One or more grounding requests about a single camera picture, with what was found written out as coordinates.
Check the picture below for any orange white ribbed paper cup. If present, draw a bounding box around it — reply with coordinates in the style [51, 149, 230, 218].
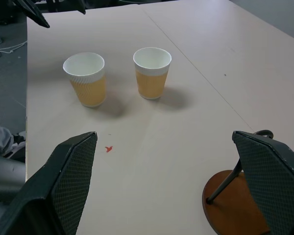
[62, 52, 107, 109]
[133, 47, 172, 100]

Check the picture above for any grey rounded robot body shell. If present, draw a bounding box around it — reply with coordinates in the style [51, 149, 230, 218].
[0, 154, 27, 204]

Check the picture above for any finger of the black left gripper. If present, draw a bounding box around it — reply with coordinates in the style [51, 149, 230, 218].
[11, 0, 50, 29]
[70, 0, 87, 15]

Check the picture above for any black and white shoe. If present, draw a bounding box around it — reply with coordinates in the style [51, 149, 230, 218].
[3, 131, 26, 159]

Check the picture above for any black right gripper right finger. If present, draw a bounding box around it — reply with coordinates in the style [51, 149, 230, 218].
[232, 130, 294, 235]

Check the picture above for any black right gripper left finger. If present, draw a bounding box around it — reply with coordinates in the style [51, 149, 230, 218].
[0, 131, 98, 235]

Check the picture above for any white floor cable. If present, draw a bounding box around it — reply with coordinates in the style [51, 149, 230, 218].
[0, 41, 28, 54]

